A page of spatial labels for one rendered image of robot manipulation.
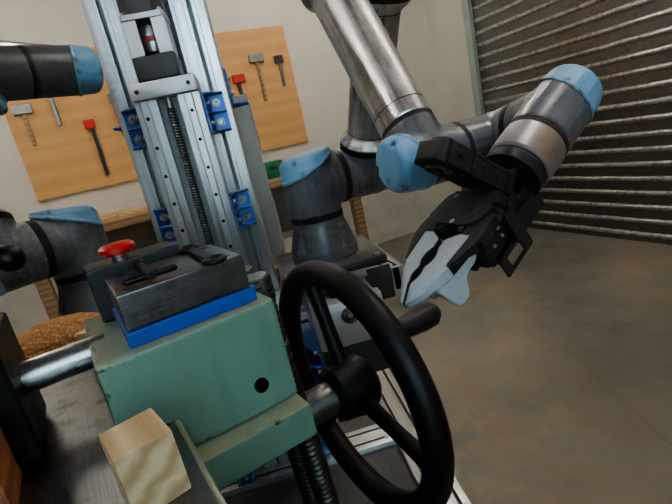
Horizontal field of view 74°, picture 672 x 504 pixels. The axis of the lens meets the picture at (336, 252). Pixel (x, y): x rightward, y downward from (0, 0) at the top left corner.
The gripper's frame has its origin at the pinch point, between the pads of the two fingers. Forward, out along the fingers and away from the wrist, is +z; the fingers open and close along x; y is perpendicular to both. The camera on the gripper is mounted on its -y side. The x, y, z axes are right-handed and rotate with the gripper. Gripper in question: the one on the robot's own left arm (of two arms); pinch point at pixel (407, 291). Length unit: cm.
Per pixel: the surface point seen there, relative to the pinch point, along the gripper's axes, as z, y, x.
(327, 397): 12.7, 2.8, 3.8
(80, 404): 26.4, -14.1, 9.1
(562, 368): -57, 138, 64
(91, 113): -42, -49, 323
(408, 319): 3.2, -0.9, -3.4
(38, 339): 28.1, -17.3, 28.0
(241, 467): 21.1, -5.3, -2.9
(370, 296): 4.1, -5.1, -2.5
